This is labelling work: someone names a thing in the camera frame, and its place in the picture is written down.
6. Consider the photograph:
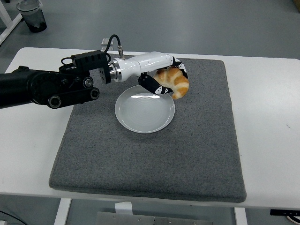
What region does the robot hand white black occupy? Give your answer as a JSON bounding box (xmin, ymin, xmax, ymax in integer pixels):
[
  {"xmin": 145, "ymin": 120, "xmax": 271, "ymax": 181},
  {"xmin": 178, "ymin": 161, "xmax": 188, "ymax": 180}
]
[{"xmin": 116, "ymin": 51, "xmax": 190, "ymax": 96}]

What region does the croissant bread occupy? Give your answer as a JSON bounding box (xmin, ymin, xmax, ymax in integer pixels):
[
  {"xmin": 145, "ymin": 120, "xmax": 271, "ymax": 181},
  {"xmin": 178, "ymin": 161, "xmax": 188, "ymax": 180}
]
[{"xmin": 153, "ymin": 66, "xmax": 190, "ymax": 100}]

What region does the white round plate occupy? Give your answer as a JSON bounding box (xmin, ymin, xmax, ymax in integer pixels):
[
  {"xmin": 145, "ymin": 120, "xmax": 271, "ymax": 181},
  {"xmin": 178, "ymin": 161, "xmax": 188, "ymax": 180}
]
[{"xmin": 114, "ymin": 84, "xmax": 176, "ymax": 134}]

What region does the grey metal plate with screws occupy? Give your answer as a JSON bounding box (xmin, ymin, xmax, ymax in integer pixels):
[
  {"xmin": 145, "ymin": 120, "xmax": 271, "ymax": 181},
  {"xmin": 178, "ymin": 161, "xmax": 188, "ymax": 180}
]
[{"xmin": 95, "ymin": 211, "xmax": 214, "ymax": 225}]

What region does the grey felt mat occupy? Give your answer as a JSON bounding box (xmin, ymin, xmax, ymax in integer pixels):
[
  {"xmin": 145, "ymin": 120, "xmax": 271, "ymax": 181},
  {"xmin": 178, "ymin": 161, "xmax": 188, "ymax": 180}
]
[{"xmin": 48, "ymin": 52, "xmax": 247, "ymax": 203}]

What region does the clear plastic cup dark drink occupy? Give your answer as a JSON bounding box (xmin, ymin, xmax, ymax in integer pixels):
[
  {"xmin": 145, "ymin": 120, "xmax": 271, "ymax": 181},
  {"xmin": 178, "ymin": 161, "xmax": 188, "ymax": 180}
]
[{"xmin": 16, "ymin": 0, "xmax": 47, "ymax": 33}]

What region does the white table leg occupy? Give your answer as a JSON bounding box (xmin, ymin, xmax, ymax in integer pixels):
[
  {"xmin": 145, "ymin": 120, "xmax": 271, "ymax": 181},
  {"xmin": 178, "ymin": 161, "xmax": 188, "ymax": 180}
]
[
  {"xmin": 53, "ymin": 198, "xmax": 72, "ymax": 225},
  {"xmin": 233, "ymin": 207, "xmax": 247, "ymax": 225}
]

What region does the black flat bar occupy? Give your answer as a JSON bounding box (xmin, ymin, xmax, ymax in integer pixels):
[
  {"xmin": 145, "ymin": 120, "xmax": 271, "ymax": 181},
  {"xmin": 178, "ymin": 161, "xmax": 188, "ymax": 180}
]
[{"xmin": 270, "ymin": 209, "xmax": 300, "ymax": 217}]

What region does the thin black cable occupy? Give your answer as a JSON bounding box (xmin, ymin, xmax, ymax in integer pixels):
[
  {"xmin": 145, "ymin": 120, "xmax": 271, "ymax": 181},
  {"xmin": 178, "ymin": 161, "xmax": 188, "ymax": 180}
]
[{"xmin": 0, "ymin": 210, "xmax": 24, "ymax": 225}]

